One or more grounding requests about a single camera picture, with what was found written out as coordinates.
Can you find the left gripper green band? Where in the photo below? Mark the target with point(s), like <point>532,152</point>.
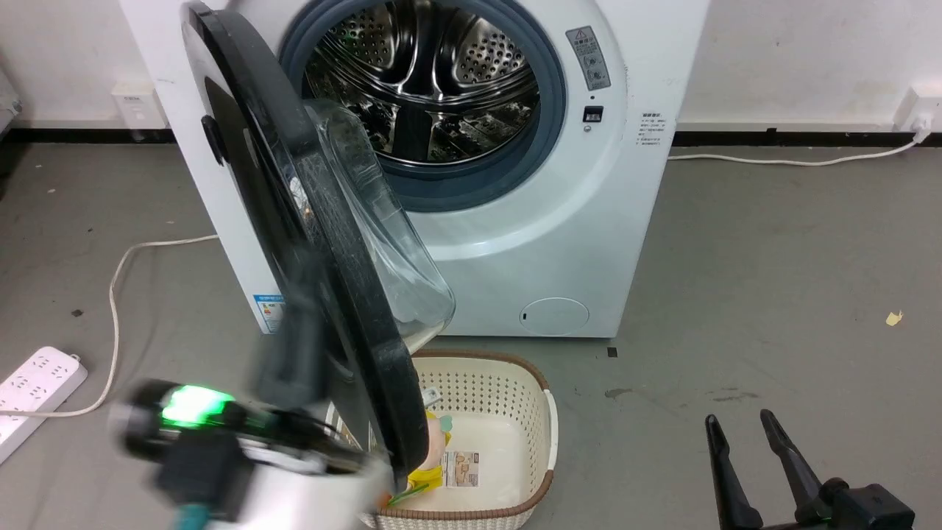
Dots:
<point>188,412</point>

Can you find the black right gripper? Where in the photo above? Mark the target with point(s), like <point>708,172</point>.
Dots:
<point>861,511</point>

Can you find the black round glass washer door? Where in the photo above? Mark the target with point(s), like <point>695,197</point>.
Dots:
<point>324,243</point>

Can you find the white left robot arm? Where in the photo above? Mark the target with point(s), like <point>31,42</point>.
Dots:
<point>309,493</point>

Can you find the white front-load washing machine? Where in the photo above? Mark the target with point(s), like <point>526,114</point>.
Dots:
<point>589,221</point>

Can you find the grey rubber door gasket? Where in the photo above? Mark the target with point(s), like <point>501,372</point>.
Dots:
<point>548,110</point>

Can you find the blue energy label sticker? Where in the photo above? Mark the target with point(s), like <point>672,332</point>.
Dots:
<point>268,313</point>

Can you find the yellow and peach toy doll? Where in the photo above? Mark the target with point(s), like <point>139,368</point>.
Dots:
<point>434,456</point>

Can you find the printed paper label card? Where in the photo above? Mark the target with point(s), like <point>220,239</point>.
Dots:
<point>462,469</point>

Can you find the yellow paper scrap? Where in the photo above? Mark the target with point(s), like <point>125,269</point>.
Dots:
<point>894,318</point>

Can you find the cream perforated laundry basket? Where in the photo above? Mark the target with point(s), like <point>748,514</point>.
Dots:
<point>508,412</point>

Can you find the white power strip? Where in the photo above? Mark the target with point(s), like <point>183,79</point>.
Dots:
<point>37,386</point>

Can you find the round filter cover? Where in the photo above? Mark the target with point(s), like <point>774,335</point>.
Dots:
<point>553,316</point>

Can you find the stainless steel washer drum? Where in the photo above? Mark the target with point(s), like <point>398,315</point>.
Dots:
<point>434,81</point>

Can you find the grey warning sticker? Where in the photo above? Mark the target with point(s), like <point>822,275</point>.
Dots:
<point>589,57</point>

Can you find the white wall outlet box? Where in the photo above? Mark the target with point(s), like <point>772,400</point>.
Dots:
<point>140,107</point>

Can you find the white wall socket with plug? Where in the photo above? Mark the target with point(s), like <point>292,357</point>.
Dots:
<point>920,110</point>

